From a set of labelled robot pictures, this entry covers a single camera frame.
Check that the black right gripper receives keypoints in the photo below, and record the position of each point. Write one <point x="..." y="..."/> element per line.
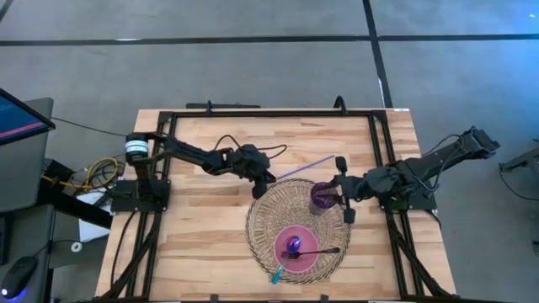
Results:
<point x="368" y="183"/>

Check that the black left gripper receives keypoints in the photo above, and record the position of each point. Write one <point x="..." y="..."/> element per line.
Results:
<point x="250" y="162"/>

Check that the purple transparent cup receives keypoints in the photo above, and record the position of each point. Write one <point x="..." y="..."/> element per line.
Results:
<point x="322" y="203"/>

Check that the black fork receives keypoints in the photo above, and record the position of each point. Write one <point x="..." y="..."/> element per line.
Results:
<point x="320" y="252"/>

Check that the pink round plate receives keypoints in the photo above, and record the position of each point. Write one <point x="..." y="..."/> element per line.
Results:
<point x="304" y="265"/>

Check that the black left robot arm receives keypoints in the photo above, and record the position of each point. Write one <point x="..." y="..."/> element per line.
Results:
<point x="189" y="153"/>

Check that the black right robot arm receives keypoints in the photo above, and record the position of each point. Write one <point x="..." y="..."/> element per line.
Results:
<point x="429" y="162"/>

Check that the round woven straw placemat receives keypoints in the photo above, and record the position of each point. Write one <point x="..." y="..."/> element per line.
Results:
<point x="265" y="223"/>

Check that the purple drinking straw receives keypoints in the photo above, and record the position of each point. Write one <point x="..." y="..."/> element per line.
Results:
<point x="305" y="167"/>

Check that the white paper sheet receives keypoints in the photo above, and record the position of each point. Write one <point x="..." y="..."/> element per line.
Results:
<point x="90" y="227"/>

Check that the white tape roll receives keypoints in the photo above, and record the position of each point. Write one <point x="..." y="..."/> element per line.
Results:
<point x="72" y="247"/>

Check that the computer monitor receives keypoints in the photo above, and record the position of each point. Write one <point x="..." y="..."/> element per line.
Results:
<point x="25" y="177"/>

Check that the desk monitor with blue screen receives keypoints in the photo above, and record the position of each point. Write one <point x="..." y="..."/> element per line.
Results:
<point x="21" y="120"/>

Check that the black computer mouse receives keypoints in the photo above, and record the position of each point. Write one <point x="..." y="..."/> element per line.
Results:
<point x="19" y="275"/>

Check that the black metal table frame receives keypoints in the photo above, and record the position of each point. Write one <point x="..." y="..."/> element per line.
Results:
<point x="273" y="113"/>

